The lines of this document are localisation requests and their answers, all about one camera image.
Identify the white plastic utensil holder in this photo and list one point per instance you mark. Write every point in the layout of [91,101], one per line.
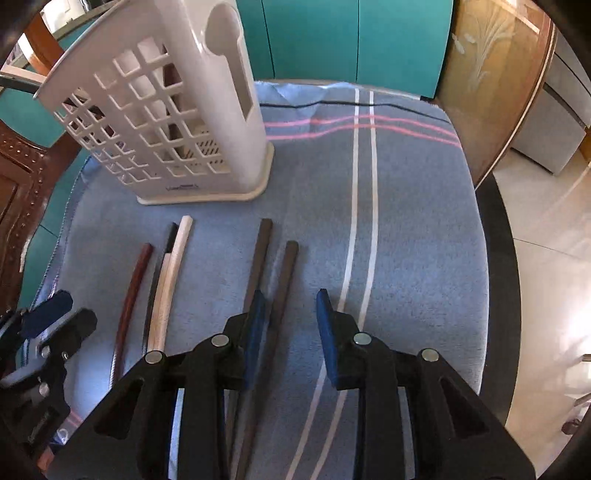
[249,152]

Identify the dark brown chopstick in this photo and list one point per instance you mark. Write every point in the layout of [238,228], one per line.
[259,258]
[281,295]

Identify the grey white cabinet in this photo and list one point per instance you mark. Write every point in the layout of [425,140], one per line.
[549,134]

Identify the beige chopstick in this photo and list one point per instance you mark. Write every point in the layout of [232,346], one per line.
[173,272]

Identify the carved wooden chair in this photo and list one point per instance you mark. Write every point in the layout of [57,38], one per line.
[18,184]

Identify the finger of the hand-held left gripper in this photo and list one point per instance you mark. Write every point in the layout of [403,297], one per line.
[76,327]
[51,308]

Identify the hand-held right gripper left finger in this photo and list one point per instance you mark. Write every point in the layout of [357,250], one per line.
[256,332]

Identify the wooden door with etched glass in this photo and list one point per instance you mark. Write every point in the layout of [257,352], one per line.
[498,92]

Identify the blue striped cloth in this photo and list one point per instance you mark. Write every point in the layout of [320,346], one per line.
[314,207]

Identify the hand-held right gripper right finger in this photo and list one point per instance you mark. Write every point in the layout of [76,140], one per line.
[325,332]

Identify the black chopstick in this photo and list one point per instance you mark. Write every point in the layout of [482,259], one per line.
[170,237]

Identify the teal cabinet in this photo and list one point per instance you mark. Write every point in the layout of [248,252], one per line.
[323,41]

